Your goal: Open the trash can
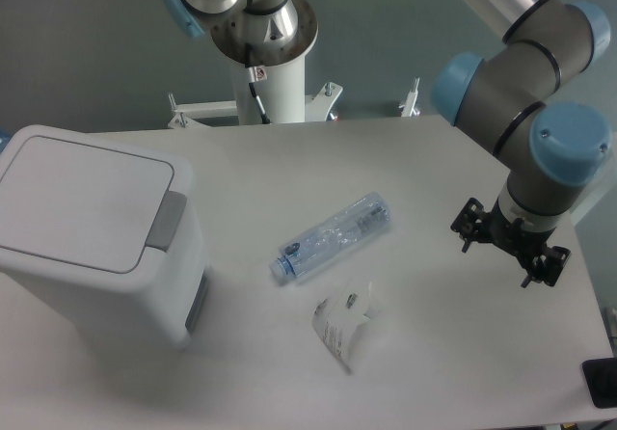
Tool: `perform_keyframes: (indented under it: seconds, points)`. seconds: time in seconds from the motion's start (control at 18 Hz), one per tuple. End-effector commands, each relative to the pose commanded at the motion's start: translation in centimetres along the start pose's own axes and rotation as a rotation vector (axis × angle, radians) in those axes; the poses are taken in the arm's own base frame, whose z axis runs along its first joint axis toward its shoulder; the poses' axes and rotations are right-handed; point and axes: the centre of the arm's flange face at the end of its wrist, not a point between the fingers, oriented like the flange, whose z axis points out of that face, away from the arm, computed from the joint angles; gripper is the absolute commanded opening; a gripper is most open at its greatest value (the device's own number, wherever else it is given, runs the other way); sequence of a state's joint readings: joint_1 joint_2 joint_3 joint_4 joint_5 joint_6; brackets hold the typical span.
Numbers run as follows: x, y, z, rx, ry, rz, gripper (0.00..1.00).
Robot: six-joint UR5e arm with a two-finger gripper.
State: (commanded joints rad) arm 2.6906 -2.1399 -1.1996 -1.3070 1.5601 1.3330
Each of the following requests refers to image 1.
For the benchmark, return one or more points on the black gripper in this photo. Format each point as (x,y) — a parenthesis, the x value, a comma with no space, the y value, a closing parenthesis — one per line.
(541,263)

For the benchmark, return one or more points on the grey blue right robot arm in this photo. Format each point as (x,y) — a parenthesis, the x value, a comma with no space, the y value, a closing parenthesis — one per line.
(551,150)

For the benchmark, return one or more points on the silver left robot arm base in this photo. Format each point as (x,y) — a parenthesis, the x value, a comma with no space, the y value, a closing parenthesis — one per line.
(250,32)

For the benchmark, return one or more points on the white plastic trash can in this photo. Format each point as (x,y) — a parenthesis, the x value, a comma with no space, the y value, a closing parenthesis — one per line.
(104,233)

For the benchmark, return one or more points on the crushed clear plastic bottle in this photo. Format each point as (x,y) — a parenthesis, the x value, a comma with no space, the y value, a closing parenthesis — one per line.
(305,254)

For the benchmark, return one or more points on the black device at table edge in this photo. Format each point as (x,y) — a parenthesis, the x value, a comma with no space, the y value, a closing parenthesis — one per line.
(600,377)

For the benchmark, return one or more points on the crumpled white paper wrapper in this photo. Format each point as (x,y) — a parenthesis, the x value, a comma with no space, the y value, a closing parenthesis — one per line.
(337,320)

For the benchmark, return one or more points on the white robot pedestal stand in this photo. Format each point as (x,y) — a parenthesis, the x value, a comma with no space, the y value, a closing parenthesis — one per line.
(263,95)

